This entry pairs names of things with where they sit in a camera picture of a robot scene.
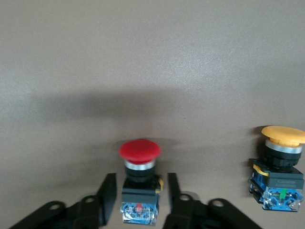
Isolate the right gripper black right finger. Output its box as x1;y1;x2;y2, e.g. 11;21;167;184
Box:
163;172;263;229

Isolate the red mushroom push button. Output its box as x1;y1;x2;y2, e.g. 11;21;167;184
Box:
118;139;165;226

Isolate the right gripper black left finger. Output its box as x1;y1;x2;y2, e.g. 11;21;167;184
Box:
9;173;118;229

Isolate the yellow mushroom push button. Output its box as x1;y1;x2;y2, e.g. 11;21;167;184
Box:
249;125;305;213

